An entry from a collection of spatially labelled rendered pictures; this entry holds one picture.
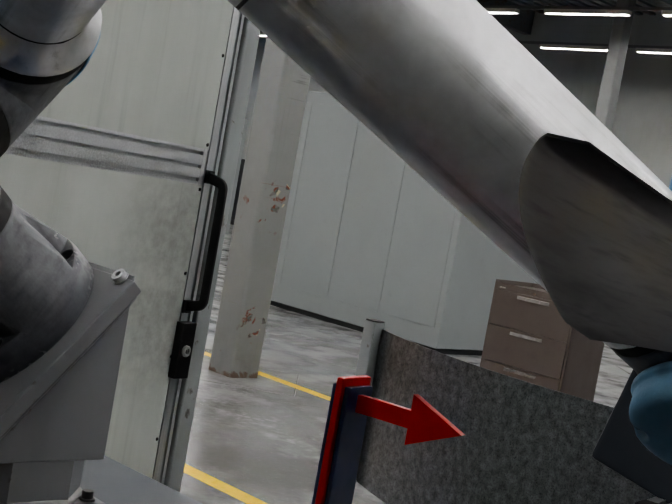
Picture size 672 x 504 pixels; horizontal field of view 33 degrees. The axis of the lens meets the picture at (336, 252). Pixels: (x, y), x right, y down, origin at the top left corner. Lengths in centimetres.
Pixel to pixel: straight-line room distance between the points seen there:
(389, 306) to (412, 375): 784
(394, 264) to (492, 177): 1008
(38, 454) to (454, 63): 50
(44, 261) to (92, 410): 12
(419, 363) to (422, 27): 227
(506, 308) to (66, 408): 665
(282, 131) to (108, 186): 484
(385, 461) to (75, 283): 202
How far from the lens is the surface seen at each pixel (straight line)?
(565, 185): 33
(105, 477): 101
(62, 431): 87
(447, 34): 49
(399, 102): 49
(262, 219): 715
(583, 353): 739
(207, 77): 255
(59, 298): 86
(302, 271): 1143
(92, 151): 234
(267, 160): 713
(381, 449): 286
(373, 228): 1080
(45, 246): 88
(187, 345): 261
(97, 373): 88
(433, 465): 267
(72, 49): 85
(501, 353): 746
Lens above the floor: 128
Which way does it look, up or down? 3 degrees down
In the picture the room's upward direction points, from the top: 10 degrees clockwise
